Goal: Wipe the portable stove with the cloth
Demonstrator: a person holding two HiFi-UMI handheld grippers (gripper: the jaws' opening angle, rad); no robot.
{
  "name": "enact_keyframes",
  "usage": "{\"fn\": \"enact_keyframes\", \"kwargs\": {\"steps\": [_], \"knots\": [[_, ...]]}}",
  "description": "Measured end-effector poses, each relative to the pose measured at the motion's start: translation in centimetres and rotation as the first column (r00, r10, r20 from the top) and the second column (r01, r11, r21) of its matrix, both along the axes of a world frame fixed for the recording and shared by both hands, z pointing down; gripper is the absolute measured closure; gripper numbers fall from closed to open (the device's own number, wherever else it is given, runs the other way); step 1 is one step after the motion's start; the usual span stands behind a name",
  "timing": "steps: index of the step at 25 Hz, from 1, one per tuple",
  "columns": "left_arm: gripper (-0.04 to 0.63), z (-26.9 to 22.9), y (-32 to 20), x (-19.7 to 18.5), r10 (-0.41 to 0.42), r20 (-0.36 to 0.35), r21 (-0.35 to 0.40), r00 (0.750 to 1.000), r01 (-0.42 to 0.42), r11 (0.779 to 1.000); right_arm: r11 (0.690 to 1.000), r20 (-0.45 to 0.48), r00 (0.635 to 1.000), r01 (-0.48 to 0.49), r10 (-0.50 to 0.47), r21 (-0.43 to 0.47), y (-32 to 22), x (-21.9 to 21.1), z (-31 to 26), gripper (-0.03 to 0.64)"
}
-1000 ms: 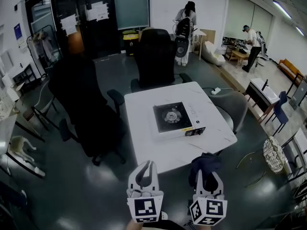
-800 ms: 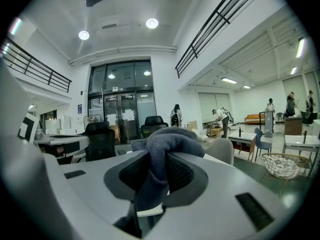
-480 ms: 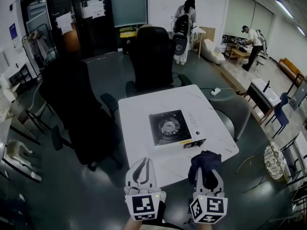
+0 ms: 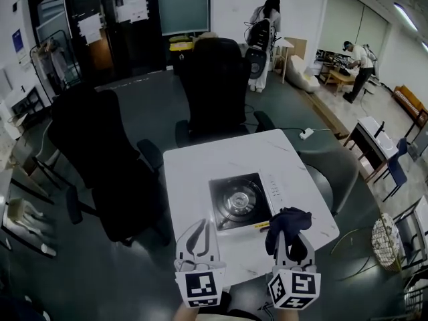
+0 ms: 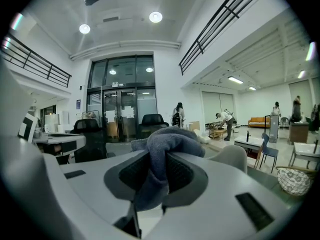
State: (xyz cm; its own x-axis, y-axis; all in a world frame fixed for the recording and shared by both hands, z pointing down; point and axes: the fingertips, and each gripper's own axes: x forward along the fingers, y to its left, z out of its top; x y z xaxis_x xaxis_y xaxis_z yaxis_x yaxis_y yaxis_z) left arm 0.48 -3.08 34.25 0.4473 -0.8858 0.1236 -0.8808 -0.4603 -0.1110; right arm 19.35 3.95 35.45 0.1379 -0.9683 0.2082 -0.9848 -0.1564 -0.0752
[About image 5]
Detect dark blue cloth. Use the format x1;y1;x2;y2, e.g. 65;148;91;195
130;125;206;212

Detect ceiling air vent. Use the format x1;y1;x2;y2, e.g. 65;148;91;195
102;15;120;24

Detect orange sofa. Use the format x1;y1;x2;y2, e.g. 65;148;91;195
247;116;272;129

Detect black mesh office chair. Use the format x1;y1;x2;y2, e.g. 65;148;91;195
69;118;116;164
138;113;170;140

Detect blue chair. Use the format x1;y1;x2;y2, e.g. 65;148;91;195
254;131;280;174

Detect long black balcony railing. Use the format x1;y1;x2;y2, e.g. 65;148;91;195
178;0;270;76

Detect short black balcony railing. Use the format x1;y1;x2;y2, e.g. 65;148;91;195
0;34;73;89

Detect black framed glass entrance door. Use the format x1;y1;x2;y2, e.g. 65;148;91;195
86;54;157;143

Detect leaning cardboard panel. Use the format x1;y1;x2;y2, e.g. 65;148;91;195
187;120;201;135

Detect wide white roller blind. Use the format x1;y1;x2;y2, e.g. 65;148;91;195
201;91;235;125

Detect white foam bag pile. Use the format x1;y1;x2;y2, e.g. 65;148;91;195
194;128;214;145

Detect white top side table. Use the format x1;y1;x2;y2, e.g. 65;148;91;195
288;141;320;172
233;134;266;170

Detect low wooden table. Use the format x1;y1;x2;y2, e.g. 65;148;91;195
208;127;229;141

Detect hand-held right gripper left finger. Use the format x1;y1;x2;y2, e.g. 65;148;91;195
59;148;151;240

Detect dark potted plant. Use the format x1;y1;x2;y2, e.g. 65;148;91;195
308;103;320;133

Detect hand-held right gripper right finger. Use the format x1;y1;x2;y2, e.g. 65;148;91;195
149;151;299;240

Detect black white ergonomic chair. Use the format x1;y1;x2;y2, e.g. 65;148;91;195
172;112;185;129

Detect stack of white boxes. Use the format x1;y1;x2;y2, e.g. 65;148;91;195
44;110;71;135

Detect narrow white roller blind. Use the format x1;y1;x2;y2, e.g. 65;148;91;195
288;80;313;121

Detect grey shell chair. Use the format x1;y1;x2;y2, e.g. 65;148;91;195
206;144;249;175

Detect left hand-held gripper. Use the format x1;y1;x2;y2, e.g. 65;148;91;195
16;112;87;158

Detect white standing kiosk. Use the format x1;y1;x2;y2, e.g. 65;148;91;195
264;113;280;144

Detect brown wooden cabinet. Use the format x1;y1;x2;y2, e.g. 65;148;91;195
288;120;310;145

